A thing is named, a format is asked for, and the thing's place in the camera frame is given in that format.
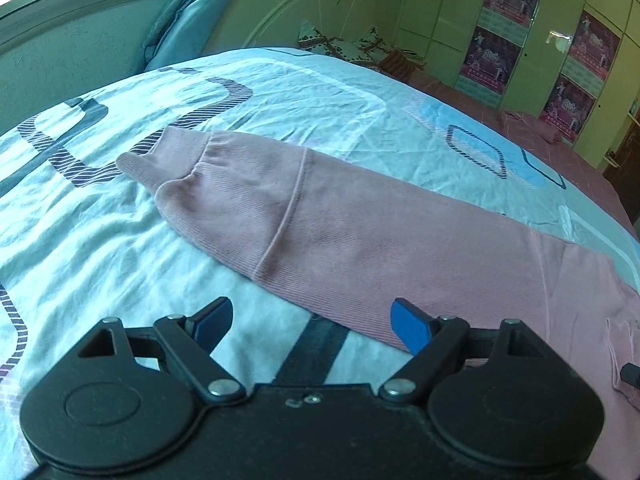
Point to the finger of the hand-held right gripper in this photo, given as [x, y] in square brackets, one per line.
[631, 375]

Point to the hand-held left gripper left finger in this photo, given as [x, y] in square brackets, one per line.
[216, 317]

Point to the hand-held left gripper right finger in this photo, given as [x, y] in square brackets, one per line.
[407, 324]

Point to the pink knit sweater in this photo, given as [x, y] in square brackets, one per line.
[350, 230]

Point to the printed light blue bedsheet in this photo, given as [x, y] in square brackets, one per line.
[100, 240]

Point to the pink checked bedsheet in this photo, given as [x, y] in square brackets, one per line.
[500, 120]

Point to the folded pink cloth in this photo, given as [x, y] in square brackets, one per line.
[535, 127]

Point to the brown striped pillow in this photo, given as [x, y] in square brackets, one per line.
[402, 62]

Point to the patterned white pillow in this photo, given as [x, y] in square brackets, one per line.
[320, 40]
[370, 47]

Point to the light blue quilt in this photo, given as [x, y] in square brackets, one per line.
[190, 15]

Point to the cream wardrobe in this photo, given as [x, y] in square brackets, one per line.
[440, 20]

